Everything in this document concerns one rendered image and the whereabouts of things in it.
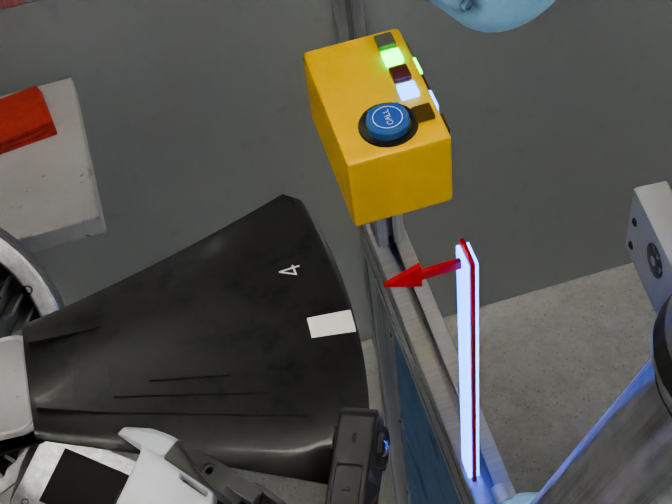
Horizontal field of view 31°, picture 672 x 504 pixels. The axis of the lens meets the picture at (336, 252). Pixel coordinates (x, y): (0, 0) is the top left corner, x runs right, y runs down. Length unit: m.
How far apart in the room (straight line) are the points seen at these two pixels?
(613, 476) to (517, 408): 1.53
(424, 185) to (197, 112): 0.60
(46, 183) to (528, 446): 1.05
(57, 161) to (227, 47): 0.30
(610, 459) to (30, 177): 0.94
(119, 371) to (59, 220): 0.57
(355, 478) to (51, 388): 0.22
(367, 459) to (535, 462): 1.38
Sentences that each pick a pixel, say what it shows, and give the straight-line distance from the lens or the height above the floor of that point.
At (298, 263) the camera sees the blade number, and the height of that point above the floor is 1.18.
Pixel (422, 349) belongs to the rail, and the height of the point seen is 0.86.
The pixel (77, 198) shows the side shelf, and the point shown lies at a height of 0.86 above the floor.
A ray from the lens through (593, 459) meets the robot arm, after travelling 0.66.
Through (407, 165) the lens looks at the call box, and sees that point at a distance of 1.10.
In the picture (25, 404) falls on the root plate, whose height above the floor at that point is 1.19.
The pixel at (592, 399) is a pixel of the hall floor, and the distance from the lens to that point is 2.19.
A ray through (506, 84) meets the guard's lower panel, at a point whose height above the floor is 0.60.
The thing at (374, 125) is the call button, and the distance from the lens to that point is 1.10.
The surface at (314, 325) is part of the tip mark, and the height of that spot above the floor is 1.17.
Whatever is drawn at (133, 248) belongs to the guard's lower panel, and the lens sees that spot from 1.85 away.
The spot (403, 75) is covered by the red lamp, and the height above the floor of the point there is 1.08.
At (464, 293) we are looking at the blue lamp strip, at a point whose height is 1.15.
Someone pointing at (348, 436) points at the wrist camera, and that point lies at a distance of 0.76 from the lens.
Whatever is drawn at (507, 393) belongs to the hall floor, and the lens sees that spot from 2.18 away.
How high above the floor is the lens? 1.87
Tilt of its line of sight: 52 degrees down
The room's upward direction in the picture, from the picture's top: 9 degrees counter-clockwise
